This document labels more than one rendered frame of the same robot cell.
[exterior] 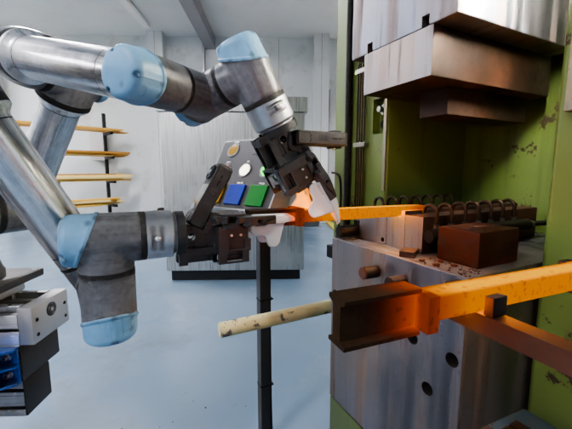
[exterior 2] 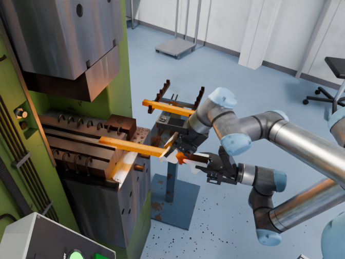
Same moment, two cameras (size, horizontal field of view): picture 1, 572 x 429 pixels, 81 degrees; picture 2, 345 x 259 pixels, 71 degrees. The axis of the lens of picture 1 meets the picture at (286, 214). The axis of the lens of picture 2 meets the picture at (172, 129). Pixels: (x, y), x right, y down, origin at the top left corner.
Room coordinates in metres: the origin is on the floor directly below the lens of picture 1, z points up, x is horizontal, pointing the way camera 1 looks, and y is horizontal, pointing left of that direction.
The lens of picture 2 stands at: (1.15, 0.34, 1.66)
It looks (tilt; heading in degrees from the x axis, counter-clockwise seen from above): 40 degrees down; 219
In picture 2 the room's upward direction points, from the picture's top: 4 degrees clockwise
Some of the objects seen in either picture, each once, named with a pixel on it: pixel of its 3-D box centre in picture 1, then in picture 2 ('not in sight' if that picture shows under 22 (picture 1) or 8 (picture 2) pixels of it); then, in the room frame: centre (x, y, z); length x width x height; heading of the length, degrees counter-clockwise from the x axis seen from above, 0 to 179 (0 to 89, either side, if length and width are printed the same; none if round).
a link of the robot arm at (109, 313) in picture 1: (107, 300); (261, 199); (0.50, 0.28, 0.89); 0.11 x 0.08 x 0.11; 35
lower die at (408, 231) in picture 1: (448, 220); (68, 144); (0.86, -0.42, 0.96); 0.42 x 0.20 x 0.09; 117
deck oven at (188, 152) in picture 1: (239, 189); not in sight; (3.72, 0.52, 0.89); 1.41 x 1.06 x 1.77; 92
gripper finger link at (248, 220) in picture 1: (250, 220); (209, 158); (0.56, 0.06, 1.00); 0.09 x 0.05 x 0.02; 114
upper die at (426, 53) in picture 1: (457, 76); (43, 61); (0.86, -0.42, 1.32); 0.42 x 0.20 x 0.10; 117
